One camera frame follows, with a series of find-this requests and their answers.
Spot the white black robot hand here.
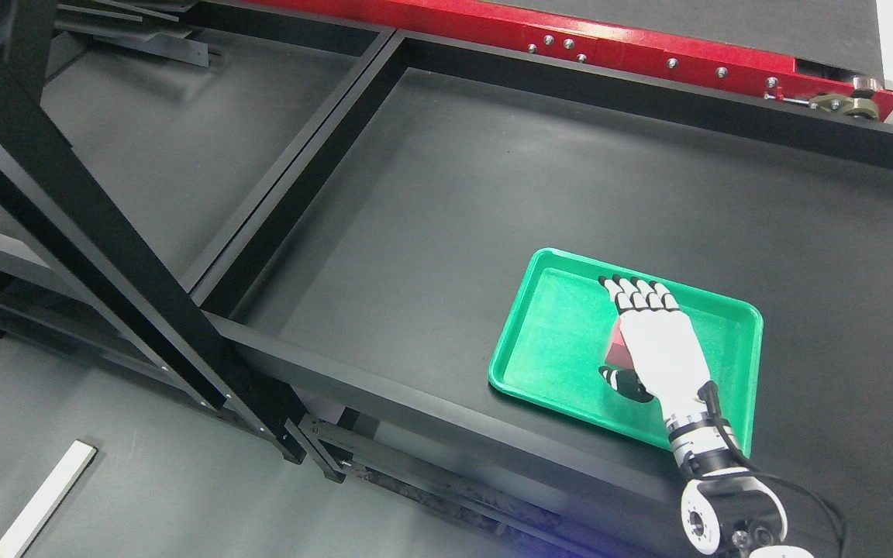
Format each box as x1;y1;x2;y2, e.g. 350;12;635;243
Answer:
598;275;710;432

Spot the pink block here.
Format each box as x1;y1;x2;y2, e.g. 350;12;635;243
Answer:
605;321;634;370

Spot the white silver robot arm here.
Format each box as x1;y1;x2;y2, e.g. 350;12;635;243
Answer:
667;412;812;557

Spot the green tray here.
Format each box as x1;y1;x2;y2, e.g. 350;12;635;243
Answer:
487;248;764;453

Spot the black metal shelf rack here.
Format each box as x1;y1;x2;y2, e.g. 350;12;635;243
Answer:
0;2;893;557

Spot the white standing desk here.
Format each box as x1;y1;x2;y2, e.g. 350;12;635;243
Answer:
0;440;97;557

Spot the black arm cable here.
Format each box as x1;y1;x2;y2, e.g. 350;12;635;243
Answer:
698;381;849;558

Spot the red conveyor frame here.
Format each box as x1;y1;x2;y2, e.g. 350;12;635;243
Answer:
275;1;893;121

